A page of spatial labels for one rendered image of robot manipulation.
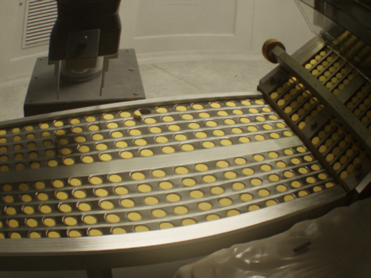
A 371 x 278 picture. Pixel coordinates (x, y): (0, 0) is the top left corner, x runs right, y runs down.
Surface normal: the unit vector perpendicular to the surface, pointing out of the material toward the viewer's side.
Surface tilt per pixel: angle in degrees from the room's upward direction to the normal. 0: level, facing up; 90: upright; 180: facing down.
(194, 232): 0
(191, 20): 90
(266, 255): 13
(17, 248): 0
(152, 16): 90
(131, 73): 0
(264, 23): 90
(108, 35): 90
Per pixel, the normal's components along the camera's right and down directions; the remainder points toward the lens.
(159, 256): 0.35, 0.51
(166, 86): 0.09, -0.85
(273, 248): -0.07, -0.74
